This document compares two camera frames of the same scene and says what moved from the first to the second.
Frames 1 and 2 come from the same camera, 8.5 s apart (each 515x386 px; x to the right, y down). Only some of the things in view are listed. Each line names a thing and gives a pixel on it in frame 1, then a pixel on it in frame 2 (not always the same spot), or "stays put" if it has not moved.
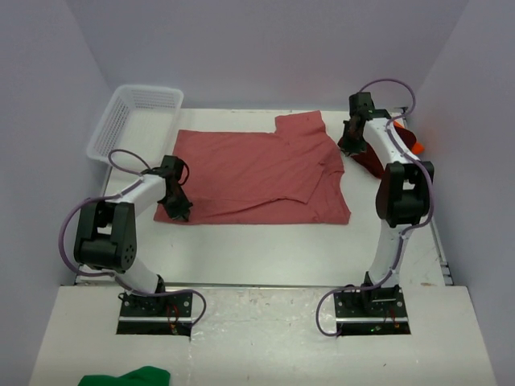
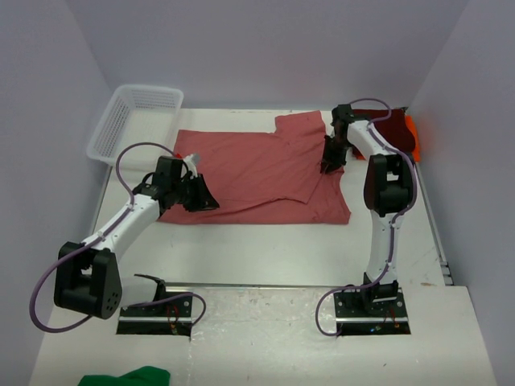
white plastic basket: [138, 127] stays put
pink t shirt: [294, 174] stays put
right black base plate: [372, 312] stays put
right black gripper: [348, 148] → [328, 159]
